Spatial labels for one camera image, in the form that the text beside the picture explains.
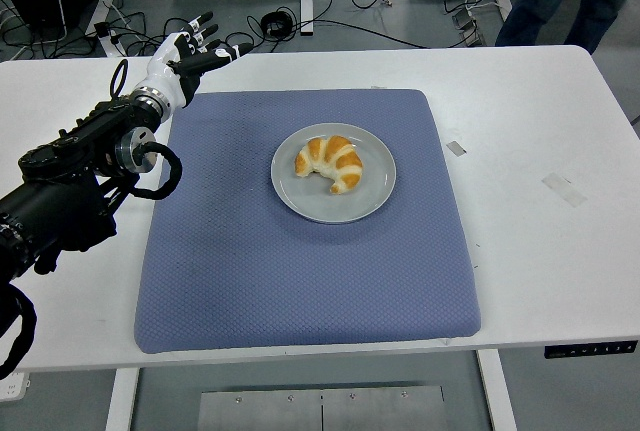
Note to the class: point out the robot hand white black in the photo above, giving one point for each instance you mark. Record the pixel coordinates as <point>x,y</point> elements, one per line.
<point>165,58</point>

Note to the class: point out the croissant bread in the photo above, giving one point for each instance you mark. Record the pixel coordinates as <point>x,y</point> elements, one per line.
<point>337,158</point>

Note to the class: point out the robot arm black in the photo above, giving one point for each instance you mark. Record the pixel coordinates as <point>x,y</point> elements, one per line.
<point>55,201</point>

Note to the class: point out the grey round plate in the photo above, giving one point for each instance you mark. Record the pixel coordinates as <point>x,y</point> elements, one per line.
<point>372,196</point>

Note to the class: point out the blue quilted mat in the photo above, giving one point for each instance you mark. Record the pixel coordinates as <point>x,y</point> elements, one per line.
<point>300,281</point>

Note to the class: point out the small clear tape piece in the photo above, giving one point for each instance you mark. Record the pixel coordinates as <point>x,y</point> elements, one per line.
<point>456,148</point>

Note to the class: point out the grey foot pedal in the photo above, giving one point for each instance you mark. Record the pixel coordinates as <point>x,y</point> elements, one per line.
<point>470,28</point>

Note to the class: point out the white power strip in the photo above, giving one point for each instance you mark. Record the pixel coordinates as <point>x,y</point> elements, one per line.
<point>12,386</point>

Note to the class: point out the grey metal plate with screws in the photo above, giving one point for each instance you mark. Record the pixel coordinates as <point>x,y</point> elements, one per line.
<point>320,408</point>

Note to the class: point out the large clear tape piece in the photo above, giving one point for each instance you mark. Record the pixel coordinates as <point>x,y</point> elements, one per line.
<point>564,190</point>

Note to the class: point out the white table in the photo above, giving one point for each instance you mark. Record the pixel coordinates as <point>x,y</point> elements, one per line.
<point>540,261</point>

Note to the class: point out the black table control panel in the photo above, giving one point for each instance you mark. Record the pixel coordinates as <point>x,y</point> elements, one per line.
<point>590,349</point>

